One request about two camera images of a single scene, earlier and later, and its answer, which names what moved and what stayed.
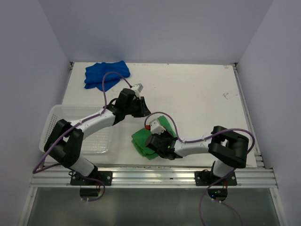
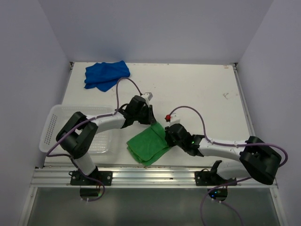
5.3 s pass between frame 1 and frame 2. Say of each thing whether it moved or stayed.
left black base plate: stayed
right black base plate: stayed
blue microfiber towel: stayed
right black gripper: moved
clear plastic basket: stayed
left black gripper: moved
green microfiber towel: moved
